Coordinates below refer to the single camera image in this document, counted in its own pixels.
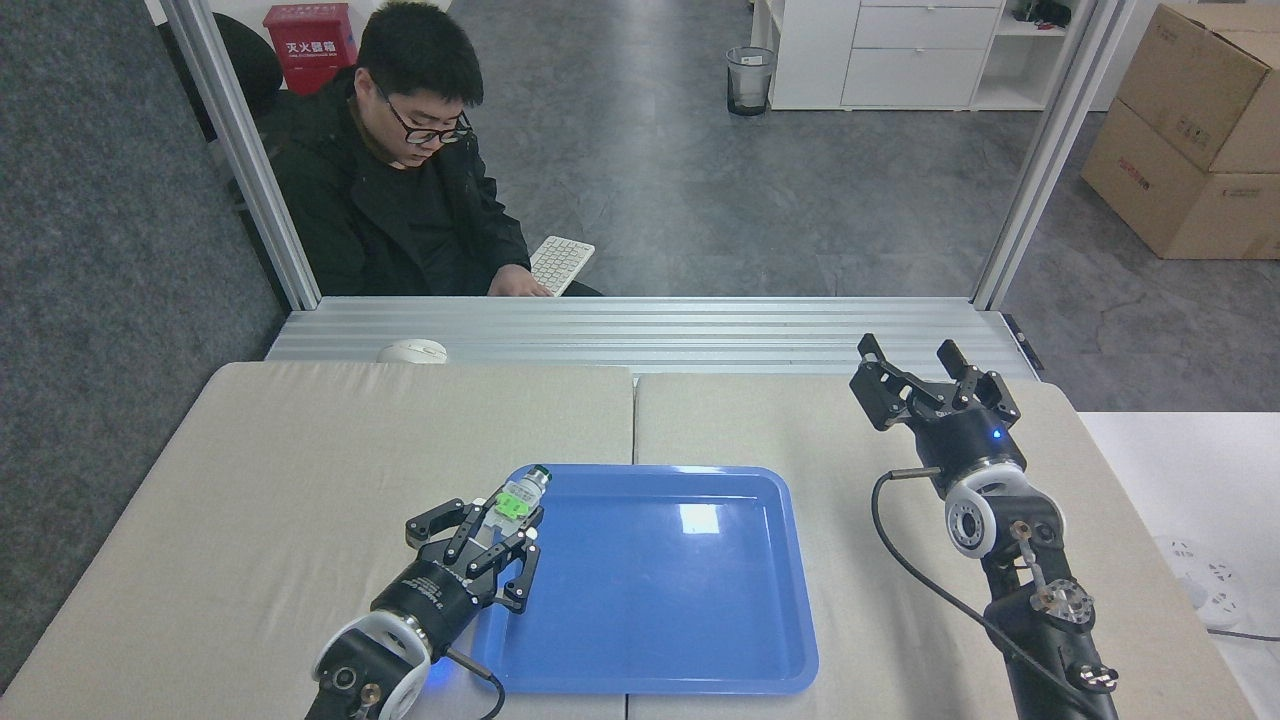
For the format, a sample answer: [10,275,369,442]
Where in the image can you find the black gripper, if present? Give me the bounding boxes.
[370,498,546,657]
[849,333,1029,500]

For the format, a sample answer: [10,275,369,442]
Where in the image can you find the white green switch part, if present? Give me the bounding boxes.
[487,464,554,531]

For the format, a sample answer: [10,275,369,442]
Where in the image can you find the blue plastic tray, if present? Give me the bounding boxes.
[469,463,820,697]

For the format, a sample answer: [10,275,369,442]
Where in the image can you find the person's left hand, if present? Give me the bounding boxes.
[487,265,553,298]

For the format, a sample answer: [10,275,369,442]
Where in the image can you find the white computer mouse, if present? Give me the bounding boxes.
[377,339,450,365]

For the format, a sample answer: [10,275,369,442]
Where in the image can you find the white side table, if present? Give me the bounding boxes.
[1078,411,1280,720]

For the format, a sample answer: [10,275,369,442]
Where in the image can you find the brown cardboard box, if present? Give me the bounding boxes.
[1081,98,1280,261]
[1116,3,1280,176]

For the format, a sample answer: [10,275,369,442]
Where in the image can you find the white keyboard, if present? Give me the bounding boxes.
[528,236,598,298]

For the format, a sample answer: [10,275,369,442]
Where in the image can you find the white power strip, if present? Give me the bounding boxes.
[1155,535,1251,631]

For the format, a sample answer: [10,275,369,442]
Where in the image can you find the white drawer cabinet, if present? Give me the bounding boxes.
[750,0,1103,112]

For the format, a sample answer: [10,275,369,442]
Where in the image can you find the person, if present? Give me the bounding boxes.
[270,0,603,298]

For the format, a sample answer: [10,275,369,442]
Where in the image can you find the grey mesh waste bin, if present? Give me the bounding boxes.
[726,46,777,118]

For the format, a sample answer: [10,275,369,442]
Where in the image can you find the red fire equipment box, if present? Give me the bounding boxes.
[263,2,359,96]

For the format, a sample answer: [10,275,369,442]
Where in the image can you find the black office chair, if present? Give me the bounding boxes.
[158,12,303,161]

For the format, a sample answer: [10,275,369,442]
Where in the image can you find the black rail end bracket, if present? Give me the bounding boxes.
[1002,314,1046,372]

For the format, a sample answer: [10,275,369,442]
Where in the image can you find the silver aluminium rail platform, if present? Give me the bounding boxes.
[265,296,1041,381]

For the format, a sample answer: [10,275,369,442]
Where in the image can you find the silver aluminium post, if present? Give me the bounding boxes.
[160,0,323,311]
[970,0,1141,311]

